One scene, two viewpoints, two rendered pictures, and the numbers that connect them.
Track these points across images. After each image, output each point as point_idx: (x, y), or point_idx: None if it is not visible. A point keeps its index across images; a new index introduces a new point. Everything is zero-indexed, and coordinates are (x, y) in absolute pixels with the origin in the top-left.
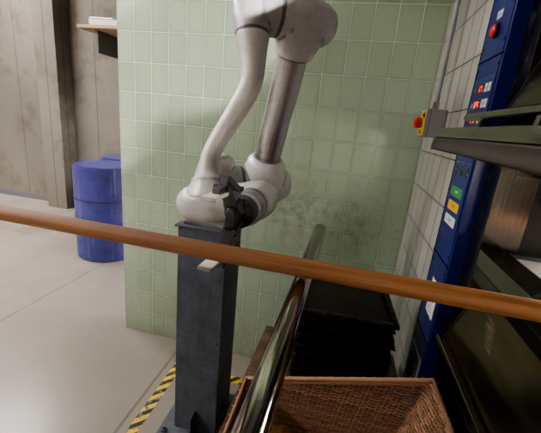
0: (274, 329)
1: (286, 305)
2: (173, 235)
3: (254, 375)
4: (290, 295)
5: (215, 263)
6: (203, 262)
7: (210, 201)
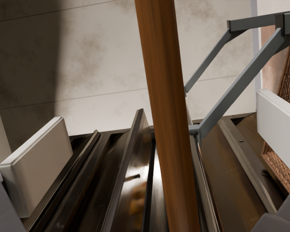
0: (196, 189)
1: (199, 215)
2: (143, 61)
3: (193, 164)
4: (201, 230)
5: (270, 142)
6: (266, 101)
7: (69, 144)
